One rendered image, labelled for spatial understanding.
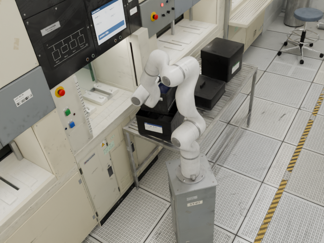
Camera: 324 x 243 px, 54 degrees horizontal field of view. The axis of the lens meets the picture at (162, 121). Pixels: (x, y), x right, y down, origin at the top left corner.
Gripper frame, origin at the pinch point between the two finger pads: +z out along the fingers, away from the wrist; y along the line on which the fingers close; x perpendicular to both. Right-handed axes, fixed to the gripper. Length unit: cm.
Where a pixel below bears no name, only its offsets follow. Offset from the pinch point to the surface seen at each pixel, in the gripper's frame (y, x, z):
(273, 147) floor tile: 80, -123, 80
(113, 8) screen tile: -26.2, 41.9, 3.0
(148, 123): -3.6, -33.2, -13.9
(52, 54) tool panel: -35, 36, -49
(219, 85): 31, -36, 49
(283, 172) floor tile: 94, -123, 51
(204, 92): 23, -36, 36
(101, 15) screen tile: -28, 42, -9
